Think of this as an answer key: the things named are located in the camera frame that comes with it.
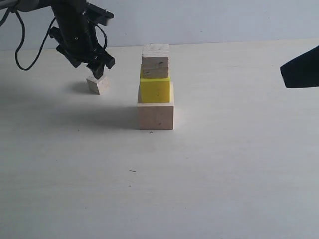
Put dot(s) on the large light wooden cube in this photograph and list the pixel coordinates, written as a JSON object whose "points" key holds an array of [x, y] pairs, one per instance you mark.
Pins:
{"points": [[156, 116]]}

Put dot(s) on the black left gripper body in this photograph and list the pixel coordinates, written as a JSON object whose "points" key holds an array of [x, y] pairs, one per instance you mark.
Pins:
{"points": [[76, 34]]}

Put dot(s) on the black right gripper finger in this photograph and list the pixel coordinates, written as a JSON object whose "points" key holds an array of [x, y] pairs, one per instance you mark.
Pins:
{"points": [[302, 71]]}

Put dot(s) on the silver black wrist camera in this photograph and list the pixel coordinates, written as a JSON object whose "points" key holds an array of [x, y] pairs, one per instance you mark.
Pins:
{"points": [[98, 15]]}

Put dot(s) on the yellow cube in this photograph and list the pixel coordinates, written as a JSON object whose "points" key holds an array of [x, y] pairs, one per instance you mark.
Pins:
{"points": [[155, 86]]}

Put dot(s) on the medium ridged wooden cube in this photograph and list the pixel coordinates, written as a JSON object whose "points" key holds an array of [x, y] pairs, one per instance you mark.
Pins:
{"points": [[155, 60]]}

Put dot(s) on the small pale wooden cube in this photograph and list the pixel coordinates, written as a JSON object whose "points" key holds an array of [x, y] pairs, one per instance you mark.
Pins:
{"points": [[97, 86]]}

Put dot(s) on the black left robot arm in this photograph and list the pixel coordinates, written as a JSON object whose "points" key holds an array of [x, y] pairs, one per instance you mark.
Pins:
{"points": [[17, 6]]}

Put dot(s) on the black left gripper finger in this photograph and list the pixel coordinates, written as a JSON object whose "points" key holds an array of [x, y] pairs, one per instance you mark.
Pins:
{"points": [[97, 69]]}

